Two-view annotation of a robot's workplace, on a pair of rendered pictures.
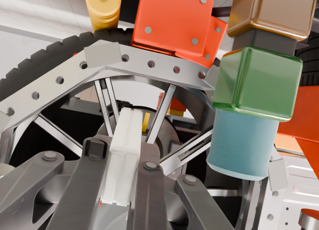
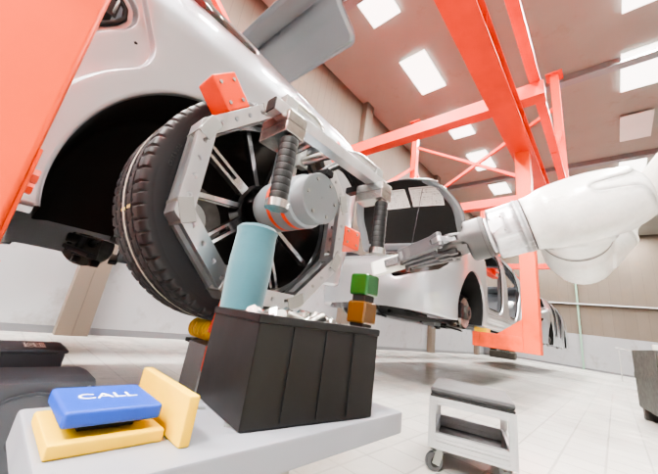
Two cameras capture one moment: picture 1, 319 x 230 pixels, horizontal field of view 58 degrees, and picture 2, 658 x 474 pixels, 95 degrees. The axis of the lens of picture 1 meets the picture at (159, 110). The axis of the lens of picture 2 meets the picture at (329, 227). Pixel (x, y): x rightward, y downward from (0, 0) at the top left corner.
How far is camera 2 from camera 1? 0.59 m
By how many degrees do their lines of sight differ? 58
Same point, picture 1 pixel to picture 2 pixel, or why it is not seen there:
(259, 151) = (264, 243)
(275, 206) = (190, 182)
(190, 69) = not seen: hidden behind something
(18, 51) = (174, 315)
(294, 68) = (369, 291)
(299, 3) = (368, 312)
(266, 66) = (374, 291)
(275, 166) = (189, 217)
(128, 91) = (26, 275)
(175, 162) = (232, 225)
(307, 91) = not seen: outside the picture
